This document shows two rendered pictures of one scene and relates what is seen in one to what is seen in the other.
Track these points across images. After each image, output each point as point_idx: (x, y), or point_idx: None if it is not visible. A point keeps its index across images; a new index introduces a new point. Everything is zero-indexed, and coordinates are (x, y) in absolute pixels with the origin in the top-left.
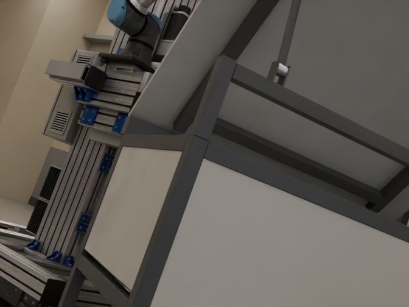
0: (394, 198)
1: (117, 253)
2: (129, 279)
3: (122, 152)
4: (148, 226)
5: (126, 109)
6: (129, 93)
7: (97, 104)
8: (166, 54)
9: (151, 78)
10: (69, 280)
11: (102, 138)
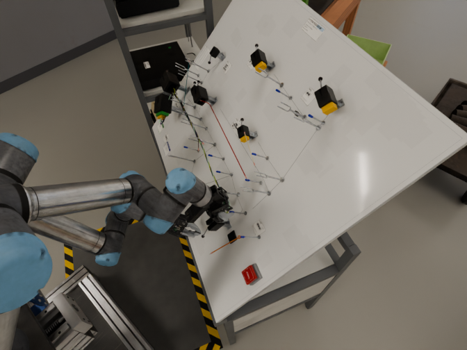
0: None
1: (290, 305)
2: (314, 295)
3: (236, 319)
4: (319, 289)
5: (90, 341)
6: (76, 344)
7: None
8: (259, 292)
9: (242, 305)
10: (232, 337)
11: None
